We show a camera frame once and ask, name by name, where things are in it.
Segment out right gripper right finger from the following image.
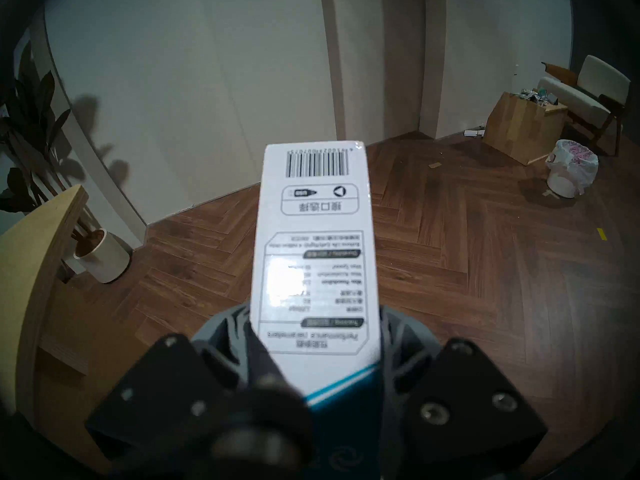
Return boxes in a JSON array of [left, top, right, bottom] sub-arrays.
[[379, 306, 549, 478]]

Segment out wooden cube side table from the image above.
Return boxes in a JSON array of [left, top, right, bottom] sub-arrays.
[[482, 91, 568, 166]]

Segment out white and teal product box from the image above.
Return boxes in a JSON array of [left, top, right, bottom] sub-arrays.
[[250, 141, 386, 480]]

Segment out light plywood table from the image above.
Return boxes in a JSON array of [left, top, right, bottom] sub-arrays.
[[0, 184, 91, 430]]

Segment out white cushioned wooden armchair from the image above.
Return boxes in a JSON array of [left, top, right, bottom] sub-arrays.
[[539, 55, 632, 155]]

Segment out tall dark green plant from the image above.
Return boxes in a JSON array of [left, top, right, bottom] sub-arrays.
[[0, 41, 101, 245]]

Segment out cream plant pot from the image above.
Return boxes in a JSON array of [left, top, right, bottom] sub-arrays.
[[73, 227, 132, 284]]

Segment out clutter pile of small items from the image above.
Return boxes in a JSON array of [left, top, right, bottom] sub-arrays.
[[520, 86, 558, 105]]

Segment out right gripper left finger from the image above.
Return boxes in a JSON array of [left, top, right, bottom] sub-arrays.
[[84, 304, 282, 467]]

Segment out white plastic bag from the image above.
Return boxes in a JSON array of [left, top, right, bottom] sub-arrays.
[[545, 139, 599, 199]]

